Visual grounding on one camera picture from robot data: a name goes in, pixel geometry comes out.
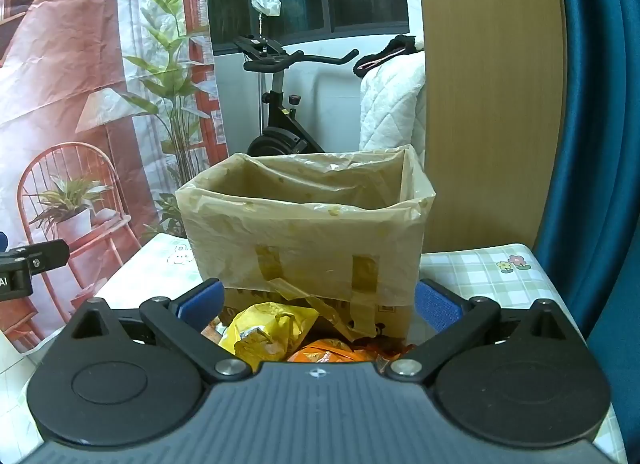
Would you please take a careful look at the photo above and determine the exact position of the black exercise bike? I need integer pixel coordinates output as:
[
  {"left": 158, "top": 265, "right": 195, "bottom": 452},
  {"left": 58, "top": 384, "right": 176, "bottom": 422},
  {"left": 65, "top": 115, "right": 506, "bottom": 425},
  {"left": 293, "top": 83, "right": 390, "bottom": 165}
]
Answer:
[{"left": 235, "top": 34, "right": 361, "bottom": 160}]

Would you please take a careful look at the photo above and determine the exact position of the cardboard box with plastic liner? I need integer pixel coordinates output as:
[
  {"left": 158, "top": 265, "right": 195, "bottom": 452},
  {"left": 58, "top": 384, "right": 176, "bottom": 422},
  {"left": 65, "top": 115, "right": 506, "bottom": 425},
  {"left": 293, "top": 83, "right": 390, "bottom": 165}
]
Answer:
[{"left": 175, "top": 144, "right": 437, "bottom": 340}]

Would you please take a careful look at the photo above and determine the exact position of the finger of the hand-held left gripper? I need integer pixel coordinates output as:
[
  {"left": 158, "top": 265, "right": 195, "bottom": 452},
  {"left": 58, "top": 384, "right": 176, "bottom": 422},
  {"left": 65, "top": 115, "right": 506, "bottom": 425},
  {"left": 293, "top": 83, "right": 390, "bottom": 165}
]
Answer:
[{"left": 0, "top": 239, "right": 71, "bottom": 275}]

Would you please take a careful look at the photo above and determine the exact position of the blue curtain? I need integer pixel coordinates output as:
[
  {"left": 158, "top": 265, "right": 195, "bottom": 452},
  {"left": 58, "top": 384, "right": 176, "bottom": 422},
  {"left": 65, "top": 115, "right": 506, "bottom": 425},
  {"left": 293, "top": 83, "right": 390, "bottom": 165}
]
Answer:
[{"left": 530, "top": 0, "right": 640, "bottom": 464}]

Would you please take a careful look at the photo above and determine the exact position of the orange snack packet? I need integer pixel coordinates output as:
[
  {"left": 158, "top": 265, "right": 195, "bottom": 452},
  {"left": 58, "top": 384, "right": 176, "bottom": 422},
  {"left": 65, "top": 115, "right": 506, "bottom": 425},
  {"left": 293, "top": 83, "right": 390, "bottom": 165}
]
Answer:
[{"left": 287, "top": 338, "right": 416, "bottom": 375}]

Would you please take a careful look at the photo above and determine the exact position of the black and pink garment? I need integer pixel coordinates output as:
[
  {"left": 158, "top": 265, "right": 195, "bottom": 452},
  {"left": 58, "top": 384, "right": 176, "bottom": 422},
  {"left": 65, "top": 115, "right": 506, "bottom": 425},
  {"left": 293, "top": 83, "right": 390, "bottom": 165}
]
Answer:
[{"left": 352, "top": 34, "right": 426, "bottom": 79}]

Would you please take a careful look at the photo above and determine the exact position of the wooden board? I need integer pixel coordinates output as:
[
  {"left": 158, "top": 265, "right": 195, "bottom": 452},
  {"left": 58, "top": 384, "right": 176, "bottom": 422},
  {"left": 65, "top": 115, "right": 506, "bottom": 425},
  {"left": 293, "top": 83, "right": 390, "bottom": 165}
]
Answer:
[{"left": 415, "top": 0, "right": 568, "bottom": 255}]

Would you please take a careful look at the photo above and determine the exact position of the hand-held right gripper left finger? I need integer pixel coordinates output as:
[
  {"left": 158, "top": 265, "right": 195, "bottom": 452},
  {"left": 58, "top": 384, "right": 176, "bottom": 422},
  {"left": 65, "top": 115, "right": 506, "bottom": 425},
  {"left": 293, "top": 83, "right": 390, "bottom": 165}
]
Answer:
[{"left": 67, "top": 279, "right": 252, "bottom": 386}]

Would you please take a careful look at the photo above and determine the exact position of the white quilted blanket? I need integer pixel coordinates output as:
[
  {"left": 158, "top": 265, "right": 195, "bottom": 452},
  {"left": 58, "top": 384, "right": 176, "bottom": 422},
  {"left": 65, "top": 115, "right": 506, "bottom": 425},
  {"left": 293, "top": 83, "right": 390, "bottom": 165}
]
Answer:
[{"left": 359, "top": 49, "right": 428, "bottom": 155}]

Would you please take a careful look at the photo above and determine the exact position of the checked tablecloth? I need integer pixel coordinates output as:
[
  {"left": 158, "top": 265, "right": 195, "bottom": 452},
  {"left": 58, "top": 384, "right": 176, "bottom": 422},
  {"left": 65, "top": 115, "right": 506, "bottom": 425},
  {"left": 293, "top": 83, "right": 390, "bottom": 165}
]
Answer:
[{"left": 15, "top": 231, "right": 628, "bottom": 464}]

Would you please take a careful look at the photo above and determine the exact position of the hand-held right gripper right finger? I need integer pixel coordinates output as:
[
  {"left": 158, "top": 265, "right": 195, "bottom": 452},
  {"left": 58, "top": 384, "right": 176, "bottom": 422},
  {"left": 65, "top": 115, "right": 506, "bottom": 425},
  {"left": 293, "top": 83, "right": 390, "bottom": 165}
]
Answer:
[{"left": 389, "top": 279, "right": 572, "bottom": 386}]

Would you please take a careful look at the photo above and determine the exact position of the printed backdrop cloth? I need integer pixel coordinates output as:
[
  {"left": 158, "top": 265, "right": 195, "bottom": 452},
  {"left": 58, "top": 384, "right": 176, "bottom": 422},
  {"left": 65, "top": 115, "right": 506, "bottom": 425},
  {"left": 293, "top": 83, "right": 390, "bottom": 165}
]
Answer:
[{"left": 0, "top": 0, "right": 231, "bottom": 360}]

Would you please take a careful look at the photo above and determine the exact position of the yellow snack packet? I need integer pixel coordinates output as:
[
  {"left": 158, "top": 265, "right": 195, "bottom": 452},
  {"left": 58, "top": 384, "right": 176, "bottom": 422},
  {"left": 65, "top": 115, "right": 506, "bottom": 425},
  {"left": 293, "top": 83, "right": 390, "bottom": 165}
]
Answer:
[{"left": 218, "top": 301, "right": 321, "bottom": 372}]

